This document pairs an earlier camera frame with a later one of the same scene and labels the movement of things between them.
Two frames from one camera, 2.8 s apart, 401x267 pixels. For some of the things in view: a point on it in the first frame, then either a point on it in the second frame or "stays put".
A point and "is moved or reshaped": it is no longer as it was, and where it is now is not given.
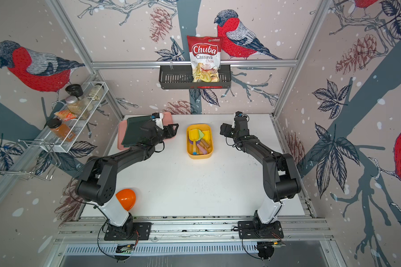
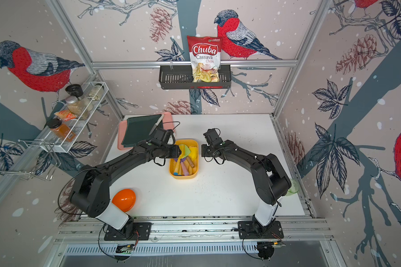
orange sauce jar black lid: x=55 y=125 stays put
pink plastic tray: x=167 y=120 stays put
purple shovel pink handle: x=202 y=149 -> x=184 y=167
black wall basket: x=182 y=78 stays put
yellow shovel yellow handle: x=206 y=136 is moved or reshaped
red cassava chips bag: x=205 y=54 stays put
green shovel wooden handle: x=200 y=135 -> x=185 y=151
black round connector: x=265 y=249 stays put
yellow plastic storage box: x=210 y=149 -> x=186 y=166
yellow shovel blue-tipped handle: x=194 y=135 -> x=176 y=172
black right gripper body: x=228 y=132 -> x=206 y=152
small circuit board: x=125 y=248 stays put
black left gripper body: x=166 y=134 -> x=169 y=151
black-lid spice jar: x=74 y=89 stays put
